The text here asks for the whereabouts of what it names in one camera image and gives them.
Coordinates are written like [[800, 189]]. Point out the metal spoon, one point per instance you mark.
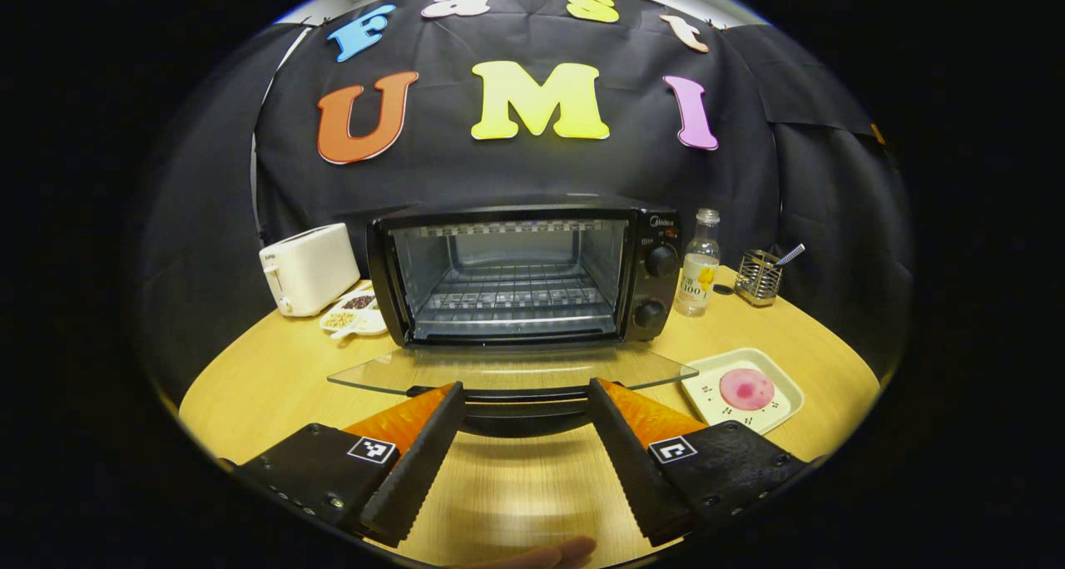
[[790, 254]]

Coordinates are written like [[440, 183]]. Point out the black electric oven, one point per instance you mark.
[[649, 286]]

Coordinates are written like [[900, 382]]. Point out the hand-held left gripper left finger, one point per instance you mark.
[[424, 461]]

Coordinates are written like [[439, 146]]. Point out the white divided snack dish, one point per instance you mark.
[[354, 315]]

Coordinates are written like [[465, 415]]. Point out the white toaster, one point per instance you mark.
[[312, 269]]

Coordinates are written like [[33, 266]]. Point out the white square plate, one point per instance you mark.
[[707, 386]]

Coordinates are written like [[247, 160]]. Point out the black backdrop cloth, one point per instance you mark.
[[499, 170]]

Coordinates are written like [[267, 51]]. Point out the pink round cake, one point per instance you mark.
[[747, 388]]

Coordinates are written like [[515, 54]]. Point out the clear glass bottle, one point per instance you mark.
[[697, 278]]

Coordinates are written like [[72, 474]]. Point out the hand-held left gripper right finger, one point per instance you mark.
[[628, 469]]

